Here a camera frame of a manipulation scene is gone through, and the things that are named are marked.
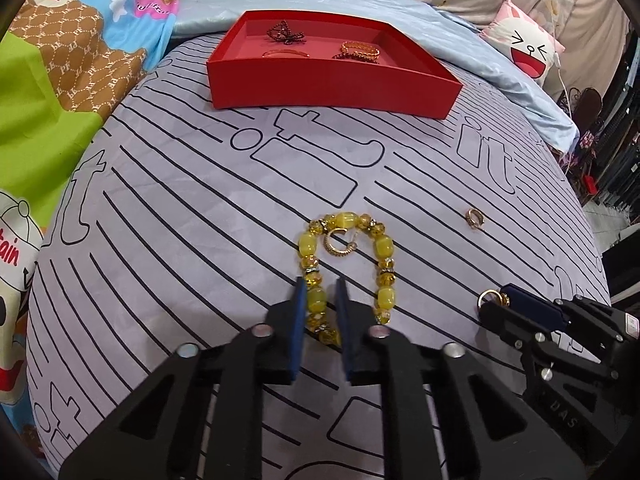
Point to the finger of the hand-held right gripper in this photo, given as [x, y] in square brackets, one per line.
[505, 322]
[535, 307]

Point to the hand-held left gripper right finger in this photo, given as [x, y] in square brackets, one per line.
[347, 340]

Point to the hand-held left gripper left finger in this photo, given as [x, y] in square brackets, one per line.
[297, 330]

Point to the red jewelry box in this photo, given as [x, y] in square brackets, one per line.
[325, 85]

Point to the gold bangle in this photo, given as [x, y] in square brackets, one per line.
[266, 53]

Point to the gold hoop earring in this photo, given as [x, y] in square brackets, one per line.
[332, 250]

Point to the black floral cloth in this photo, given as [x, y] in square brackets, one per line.
[582, 145]

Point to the light blue sheet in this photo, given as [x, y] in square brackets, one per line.
[500, 60]

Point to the pink cartoon face pillow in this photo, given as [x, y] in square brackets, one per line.
[525, 45]

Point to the beige cloth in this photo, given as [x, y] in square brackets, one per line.
[595, 25]

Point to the cartoon monkey blanket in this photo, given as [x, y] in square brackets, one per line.
[75, 60]

